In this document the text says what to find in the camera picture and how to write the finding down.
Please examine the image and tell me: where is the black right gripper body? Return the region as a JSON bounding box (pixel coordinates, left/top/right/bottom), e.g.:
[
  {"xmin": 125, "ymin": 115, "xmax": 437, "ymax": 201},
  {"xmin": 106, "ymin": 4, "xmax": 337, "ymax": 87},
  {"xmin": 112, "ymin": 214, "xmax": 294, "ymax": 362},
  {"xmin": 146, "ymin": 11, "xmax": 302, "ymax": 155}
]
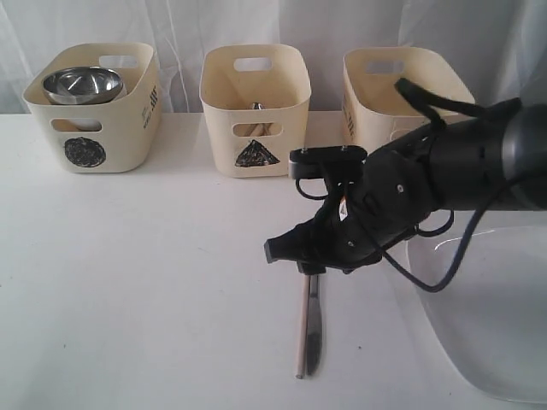
[{"xmin": 264, "ymin": 138, "xmax": 441, "ymax": 274}]

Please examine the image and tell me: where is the steel table knife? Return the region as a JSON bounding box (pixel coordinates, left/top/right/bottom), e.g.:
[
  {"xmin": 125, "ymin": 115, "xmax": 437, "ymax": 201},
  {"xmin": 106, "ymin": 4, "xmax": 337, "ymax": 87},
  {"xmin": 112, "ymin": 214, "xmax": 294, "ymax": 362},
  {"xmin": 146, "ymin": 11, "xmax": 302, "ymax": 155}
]
[{"xmin": 306, "ymin": 275, "xmax": 322, "ymax": 375}]

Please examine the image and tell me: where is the wooden chopstick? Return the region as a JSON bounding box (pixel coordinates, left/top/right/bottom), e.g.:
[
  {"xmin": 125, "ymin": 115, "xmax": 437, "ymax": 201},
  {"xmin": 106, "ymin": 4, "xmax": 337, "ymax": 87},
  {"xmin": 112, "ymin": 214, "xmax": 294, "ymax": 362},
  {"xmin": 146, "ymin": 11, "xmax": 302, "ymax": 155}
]
[
  {"xmin": 233, "ymin": 123, "xmax": 273, "ymax": 137},
  {"xmin": 296, "ymin": 275, "xmax": 310, "ymax": 379}
]

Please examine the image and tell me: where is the stainless steel bowl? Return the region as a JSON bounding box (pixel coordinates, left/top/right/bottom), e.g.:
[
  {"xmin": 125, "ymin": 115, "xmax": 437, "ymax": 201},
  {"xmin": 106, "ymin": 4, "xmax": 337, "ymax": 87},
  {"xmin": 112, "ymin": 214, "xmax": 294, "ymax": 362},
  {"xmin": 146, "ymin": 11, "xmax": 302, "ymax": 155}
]
[{"xmin": 41, "ymin": 66, "xmax": 125, "ymax": 105}]

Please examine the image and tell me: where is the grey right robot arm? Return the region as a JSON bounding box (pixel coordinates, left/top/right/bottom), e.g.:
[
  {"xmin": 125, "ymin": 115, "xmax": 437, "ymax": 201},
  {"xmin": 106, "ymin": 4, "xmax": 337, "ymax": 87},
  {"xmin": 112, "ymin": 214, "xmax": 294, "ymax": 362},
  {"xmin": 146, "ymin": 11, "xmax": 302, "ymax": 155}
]
[{"xmin": 264, "ymin": 100, "xmax": 546, "ymax": 274}]

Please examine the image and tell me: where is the cream bin with square mark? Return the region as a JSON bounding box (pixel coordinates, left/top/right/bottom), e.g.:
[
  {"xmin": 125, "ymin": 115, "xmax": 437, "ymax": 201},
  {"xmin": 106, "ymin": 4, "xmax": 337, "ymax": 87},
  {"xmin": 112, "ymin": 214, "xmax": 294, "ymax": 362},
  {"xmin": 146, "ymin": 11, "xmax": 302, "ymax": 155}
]
[{"xmin": 342, "ymin": 46, "xmax": 475, "ymax": 153}]

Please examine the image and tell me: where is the cream bin with triangle mark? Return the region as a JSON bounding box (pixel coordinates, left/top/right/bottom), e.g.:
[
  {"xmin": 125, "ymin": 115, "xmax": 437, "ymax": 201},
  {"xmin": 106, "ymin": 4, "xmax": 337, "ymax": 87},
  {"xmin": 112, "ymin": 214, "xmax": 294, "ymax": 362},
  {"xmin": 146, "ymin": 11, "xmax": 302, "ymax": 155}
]
[{"xmin": 199, "ymin": 44, "xmax": 311, "ymax": 178}]

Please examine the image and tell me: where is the white square plate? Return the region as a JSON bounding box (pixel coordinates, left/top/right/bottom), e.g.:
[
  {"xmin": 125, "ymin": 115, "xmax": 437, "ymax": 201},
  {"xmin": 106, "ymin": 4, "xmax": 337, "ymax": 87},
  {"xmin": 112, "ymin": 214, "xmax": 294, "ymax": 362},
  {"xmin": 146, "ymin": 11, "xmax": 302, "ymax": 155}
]
[{"xmin": 418, "ymin": 225, "xmax": 546, "ymax": 404}]

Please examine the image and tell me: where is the white curtain backdrop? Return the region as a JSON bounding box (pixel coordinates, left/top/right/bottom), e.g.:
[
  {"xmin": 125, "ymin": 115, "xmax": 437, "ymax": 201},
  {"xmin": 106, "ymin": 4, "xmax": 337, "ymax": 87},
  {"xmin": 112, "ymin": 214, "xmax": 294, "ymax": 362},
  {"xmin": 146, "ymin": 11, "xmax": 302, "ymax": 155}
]
[{"xmin": 1, "ymin": 1, "xmax": 546, "ymax": 114}]

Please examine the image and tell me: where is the cream bin with circle mark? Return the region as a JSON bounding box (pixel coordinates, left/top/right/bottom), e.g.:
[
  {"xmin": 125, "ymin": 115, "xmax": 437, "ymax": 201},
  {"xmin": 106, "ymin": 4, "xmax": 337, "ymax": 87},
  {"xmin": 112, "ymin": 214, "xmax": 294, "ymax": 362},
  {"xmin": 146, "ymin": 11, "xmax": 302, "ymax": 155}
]
[{"xmin": 23, "ymin": 43, "xmax": 162, "ymax": 173}]

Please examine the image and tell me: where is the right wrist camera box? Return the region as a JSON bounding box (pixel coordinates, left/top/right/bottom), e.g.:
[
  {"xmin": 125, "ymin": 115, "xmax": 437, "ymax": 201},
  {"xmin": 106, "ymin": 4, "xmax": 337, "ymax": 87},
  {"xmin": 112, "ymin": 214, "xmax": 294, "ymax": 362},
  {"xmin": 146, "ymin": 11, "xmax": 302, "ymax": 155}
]
[{"xmin": 288, "ymin": 145, "xmax": 368, "ymax": 180}]

